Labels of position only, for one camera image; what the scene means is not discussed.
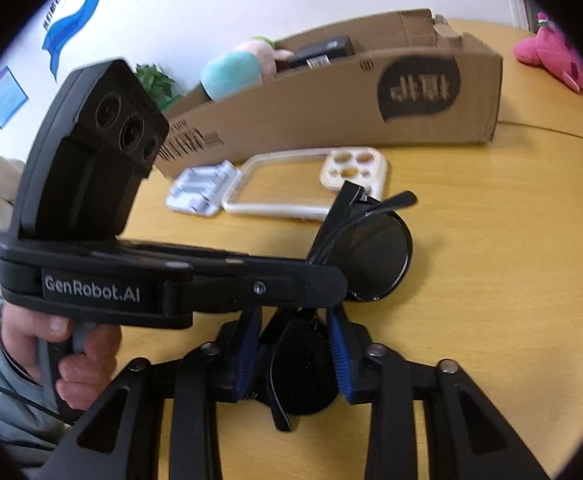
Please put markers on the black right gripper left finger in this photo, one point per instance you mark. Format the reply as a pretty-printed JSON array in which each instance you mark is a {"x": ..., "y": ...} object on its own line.
[{"x": 162, "y": 414}]

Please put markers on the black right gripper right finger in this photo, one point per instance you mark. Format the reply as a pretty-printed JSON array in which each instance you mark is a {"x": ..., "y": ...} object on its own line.
[{"x": 467, "y": 437}]

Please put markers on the black sunglasses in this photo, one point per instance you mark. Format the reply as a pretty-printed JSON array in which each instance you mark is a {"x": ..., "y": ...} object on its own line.
[{"x": 310, "y": 359}]

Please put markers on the white folding phone stand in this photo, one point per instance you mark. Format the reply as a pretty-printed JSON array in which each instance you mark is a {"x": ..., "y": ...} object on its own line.
[{"x": 200, "y": 191}]

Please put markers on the pig plush toy green hat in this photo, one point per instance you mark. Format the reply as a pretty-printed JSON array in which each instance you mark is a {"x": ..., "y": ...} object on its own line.
[{"x": 254, "y": 61}]

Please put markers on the person's left forearm sleeve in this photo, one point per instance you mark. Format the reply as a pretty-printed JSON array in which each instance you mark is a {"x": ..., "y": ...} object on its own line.
[{"x": 30, "y": 428}]

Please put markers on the potted green plant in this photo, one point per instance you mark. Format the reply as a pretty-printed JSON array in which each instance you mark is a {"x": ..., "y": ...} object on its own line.
[{"x": 158, "y": 85}]

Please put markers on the small black box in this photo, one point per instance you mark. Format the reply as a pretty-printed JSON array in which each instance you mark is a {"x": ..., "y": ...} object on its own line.
[{"x": 322, "y": 53}]

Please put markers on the brown cardboard box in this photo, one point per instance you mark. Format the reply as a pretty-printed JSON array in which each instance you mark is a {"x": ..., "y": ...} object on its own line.
[{"x": 410, "y": 80}]

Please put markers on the pink plush toy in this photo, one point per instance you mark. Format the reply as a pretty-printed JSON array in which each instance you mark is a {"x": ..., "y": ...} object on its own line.
[{"x": 552, "y": 50}]

